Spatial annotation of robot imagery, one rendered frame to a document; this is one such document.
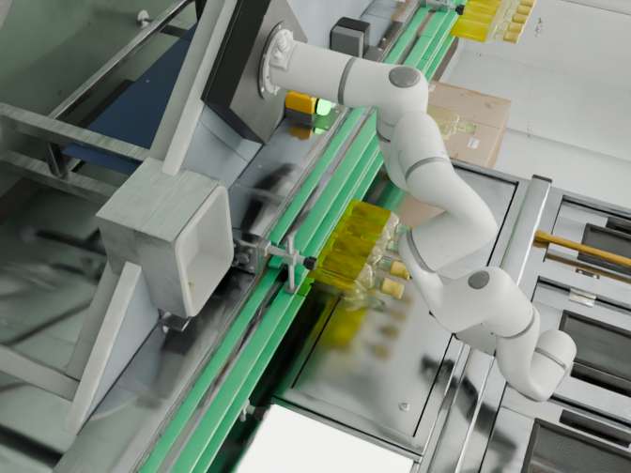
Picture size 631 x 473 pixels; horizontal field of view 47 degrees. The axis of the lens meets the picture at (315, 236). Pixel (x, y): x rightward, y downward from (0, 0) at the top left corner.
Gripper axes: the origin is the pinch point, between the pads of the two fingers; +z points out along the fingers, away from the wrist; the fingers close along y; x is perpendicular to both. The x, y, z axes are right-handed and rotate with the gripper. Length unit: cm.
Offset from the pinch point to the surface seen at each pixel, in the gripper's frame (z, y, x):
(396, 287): 9.5, 1.6, 3.3
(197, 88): 49, 43, 18
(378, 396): 1.0, -12.8, 20.0
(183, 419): 21, 4, 55
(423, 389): -5.3, -12.7, 12.5
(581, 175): 74, -305, -437
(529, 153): 124, -305, -433
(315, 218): 28.9, 13.8, 7.6
